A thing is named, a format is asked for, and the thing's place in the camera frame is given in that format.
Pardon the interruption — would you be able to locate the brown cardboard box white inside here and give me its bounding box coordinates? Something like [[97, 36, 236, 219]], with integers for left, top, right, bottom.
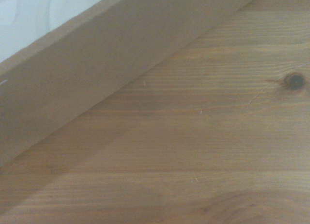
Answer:
[[0, 0, 264, 168]]

